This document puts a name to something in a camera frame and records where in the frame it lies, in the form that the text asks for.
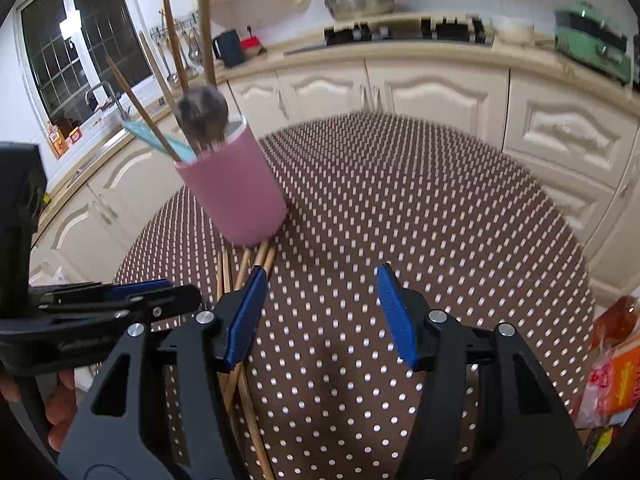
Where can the dark electric kettle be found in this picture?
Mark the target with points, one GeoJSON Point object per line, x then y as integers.
{"type": "Point", "coordinates": [229, 49]}

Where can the steel faucet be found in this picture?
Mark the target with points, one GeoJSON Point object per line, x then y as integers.
{"type": "Point", "coordinates": [95, 92]}

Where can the metal spoon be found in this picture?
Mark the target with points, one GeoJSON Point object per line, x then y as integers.
{"type": "Point", "coordinates": [202, 115]}

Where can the orange plastic bag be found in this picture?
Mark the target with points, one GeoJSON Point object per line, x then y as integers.
{"type": "Point", "coordinates": [620, 375]}

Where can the small red yellow box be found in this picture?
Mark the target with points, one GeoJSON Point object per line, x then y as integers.
{"type": "Point", "coordinates": [74, 135]}

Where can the white bowl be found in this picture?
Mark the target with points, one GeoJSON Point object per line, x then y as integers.
{"type": "Point", "coordinates": [515, 32]}

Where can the green electric cooker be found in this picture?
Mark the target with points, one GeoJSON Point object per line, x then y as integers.
{"type": "Point", "coordinates": [590, 40]}

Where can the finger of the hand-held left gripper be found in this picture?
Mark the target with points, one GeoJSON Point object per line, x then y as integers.
{"type": "Point", "coordinates": [140, 287]}
{"type": "Point", "coordinates": [170, 302]}

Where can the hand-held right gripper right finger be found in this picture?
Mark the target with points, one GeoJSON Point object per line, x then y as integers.
{"type": "Point", "coordinates": [395, 310]}

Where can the person's left hand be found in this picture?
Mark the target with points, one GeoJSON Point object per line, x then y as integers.
{"type": "Point", "coordinates": [60, 400]}

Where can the kitchen window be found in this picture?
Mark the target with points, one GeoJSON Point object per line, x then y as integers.
{"type": "Point", "coordinates": [50, 60]}

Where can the black gas stove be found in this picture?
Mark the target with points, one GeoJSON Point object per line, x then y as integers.
{"type": "Point", "coordinates": [400, 30]}

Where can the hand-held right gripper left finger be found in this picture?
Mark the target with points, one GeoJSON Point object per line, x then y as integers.
{"type": "Point", "coordinates": [245, 320]}

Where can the pink utensil holder cup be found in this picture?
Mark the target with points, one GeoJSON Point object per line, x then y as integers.
{"type": "Point", "coordinates": [235, 195]}

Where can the red container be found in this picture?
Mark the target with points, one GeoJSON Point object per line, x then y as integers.
{"type": "Point", "coordinates": [250, 45]}

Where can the cream base cabinets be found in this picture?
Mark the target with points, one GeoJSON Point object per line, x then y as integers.
{"type": "Point", "coordinates": [435, 95]}

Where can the single wooden chopstick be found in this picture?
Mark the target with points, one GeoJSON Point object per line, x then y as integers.
{"type": "Point", "coordinates": [157, 72]}
{"type": "Point", "coordinates": [206, 25]}
{"type": "Point", "coordinates": [142, 110]}
{"type": "Point", "coordinates": [175, 40]}

